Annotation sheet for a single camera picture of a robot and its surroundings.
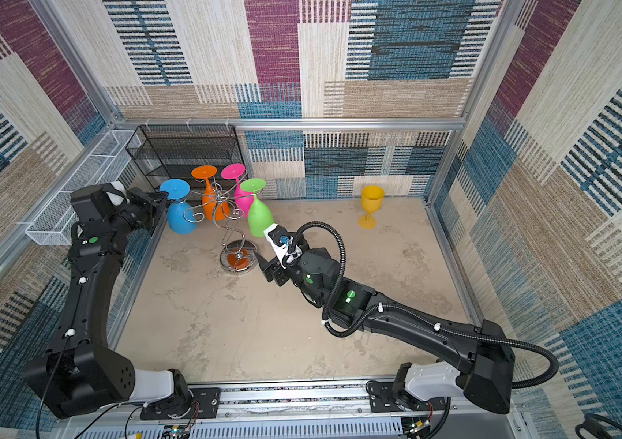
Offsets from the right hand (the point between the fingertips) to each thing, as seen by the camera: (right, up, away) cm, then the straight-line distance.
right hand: (270, 245), depth 66 cm
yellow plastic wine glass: (+31, +15, +33) cm, 48 cm away
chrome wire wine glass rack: (-17, -5, +34) cm, 38 cm away
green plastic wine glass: (-5, +7, +17) cm, 19 cm away
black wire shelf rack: (-44, +33, +39) cm, 67 cm away
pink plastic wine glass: (-12, +14, +23) cm, 29 cm away
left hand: (-28, +15, +6) cm, 32 cm away
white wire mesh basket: (-54, +5, +3) cm, 55 cm away
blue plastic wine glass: (-29, +8, +17) cm, 34 cm away
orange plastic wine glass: (-18, +11, +15) cm, 26 cm away
